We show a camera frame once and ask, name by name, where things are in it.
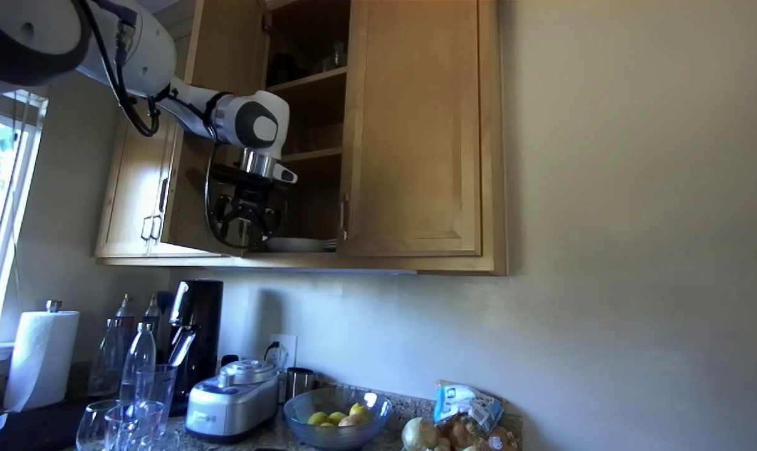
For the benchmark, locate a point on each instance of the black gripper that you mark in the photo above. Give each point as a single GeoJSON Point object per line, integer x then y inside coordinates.
{"type": "Point", "coordinates": [251, 202]}

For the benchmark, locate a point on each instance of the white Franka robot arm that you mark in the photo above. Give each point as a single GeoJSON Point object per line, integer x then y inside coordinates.
{"type": "Point", "coordinates": [255, 122]}

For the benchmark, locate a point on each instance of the wooden cabinet shelf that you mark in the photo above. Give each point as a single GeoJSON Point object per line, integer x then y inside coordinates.
{"type": "Point", "coordinates": [320, 154]}
{"type": "Point", "coordinates": [311, 80]}

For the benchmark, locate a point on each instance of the black power plug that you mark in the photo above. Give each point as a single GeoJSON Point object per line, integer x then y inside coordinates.
{"type": "Point", "coordinates": [271, 350]}

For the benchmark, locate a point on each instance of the small dark metal cup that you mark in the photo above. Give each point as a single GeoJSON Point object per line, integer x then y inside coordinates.
{"type": "Point", "coordinates": [300, 385]}

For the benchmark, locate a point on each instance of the silver kettle lid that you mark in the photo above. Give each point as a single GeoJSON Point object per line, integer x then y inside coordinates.
{"type": "Point", "coordinates": [230, 404]}

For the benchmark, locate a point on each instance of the clear plastic bottle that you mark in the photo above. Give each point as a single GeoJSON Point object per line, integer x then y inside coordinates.
{"type": "Point", "coordinates": [138, 366]}

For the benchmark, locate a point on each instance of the clear glass bottles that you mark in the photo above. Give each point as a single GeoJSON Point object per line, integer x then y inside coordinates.
{"type": "Point", "coordinates": [108, 353]}

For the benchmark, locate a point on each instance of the yellow lemon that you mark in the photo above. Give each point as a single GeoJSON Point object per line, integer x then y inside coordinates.
{"type": "Point", "coordinates": [356, 413]}
{"type": "Point", "coordinates": [316, 418]}
{"type": "Point", "coordinates": [335, 415]}

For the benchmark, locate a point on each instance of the clear glass fruit bowl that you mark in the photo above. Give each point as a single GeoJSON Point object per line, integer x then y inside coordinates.
{"type": "Point", "coordinates": [300, 427]}

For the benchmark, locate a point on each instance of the clear drinking glass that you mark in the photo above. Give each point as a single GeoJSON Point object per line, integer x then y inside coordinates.
{"type": "Point", "coordinates": [144, 423]}
{"type": "Point", "coordinates": [99, 429]}

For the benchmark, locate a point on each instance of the white paper towel roll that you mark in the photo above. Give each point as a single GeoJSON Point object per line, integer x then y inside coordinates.
{"type": "Point", "coordinates": [40, 360]}

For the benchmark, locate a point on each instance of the white framed window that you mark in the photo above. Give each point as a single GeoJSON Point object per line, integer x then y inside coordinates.
{"type": "Point", "coordinates": [3, 210]}

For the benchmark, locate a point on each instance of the pale yellow onion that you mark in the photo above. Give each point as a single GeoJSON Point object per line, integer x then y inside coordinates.
{"type": "Point", "coordinates": [416, 433]}

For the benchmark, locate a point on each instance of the blue white food package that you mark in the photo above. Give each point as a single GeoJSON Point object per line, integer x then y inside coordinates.
{"type": "Point", "coordinates": [467, 404]}

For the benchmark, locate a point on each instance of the brown onion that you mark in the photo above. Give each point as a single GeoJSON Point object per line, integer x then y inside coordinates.
{"type": "Point", "coordinates": [457, 435]}

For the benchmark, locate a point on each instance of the white wall outlet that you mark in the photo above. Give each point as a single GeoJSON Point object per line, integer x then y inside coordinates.
{"type": "Point", "coordinates": [290, 343]}

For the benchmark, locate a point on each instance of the wooden cabinet frame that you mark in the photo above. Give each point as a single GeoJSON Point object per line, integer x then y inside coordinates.
{"type": "Point", "coordinates": [493, 166]}

